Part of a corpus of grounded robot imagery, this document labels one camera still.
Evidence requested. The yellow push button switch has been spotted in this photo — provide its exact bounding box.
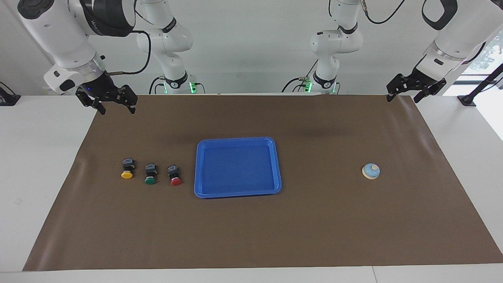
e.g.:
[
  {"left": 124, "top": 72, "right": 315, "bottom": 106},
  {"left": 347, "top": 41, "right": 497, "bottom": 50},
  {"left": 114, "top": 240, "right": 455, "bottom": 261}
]
[{"left": 121, "top": 158, "right": 136, "bottom": 180}]

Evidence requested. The green push button switch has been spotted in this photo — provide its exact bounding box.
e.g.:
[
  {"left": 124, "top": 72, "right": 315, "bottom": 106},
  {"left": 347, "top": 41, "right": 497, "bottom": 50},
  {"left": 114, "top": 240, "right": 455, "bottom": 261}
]
[{"left": 144, "top": 164, "right": 158, "bottom": 185}]

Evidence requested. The light blue desk bell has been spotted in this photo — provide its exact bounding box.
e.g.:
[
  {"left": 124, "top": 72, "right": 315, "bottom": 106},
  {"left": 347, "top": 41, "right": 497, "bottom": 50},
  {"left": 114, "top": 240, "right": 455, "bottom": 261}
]
[{"left": 362, "top": 163, "right": 381, "bottom": 180}]

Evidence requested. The red push button switch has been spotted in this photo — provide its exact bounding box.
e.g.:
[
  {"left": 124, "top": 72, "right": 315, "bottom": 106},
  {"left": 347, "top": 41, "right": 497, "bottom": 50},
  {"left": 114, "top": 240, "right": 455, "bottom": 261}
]
[{"left": 167, "top": 165, "right": 182, "bottom": 186}]

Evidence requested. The blue plastic tray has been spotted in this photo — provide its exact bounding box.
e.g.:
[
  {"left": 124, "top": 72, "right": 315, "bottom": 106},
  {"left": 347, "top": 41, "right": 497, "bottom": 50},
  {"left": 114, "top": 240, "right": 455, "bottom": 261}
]
[{"left": 194, "top": 136, "right": 283, "bottom": 199}]

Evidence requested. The black table clamp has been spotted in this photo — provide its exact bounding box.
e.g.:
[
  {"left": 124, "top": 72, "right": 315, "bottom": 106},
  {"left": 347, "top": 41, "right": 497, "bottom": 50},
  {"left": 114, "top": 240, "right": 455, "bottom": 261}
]
[{"left": 0, "top": 81, "right": 21, "bottom": 107}]

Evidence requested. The brown table mat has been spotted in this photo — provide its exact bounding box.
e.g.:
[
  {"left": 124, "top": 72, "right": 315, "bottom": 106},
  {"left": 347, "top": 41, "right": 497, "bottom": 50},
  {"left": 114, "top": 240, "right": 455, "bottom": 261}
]
[{"left": 22, "top": 94, "right": 503, "bottom": 272}]

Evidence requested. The black base cable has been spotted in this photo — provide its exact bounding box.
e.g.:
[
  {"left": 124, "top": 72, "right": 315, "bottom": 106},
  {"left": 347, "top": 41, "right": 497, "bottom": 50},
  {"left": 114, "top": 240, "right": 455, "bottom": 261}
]
[
  {"left": 149, "top": 75, "right": 166, "bottom": 95},
  {"left": 282, "top": 59, "right": 319, "bottom": 94}
]

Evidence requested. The black camera stand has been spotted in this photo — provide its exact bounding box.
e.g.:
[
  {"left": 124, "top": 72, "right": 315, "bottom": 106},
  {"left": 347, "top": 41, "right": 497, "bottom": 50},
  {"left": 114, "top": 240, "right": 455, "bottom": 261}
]
[{"left": 457, "top": 63, "right": 503, "bottom": 107}]

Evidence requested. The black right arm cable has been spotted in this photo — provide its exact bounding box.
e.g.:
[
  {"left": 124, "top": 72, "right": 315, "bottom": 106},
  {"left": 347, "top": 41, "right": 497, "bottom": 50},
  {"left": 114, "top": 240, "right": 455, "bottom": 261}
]
[{"left": 103, "top": 31, "right": 152, "bottom": 75}]

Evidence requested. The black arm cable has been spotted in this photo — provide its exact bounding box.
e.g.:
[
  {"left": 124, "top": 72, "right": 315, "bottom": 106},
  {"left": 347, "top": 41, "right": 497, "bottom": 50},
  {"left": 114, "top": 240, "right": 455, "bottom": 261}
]
[
  {"left": 362, "top": 0, "right": 406, "bottom": 25},
  {"left": 103, "top": 31, "right": 152, "bottom": 75}
]

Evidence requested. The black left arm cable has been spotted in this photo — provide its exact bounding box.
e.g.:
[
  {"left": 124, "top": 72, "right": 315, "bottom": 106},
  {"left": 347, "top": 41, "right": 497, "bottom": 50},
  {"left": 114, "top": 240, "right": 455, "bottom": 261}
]
[{"left": 362, "top": 0, "right": 406, "bottom": 25}]

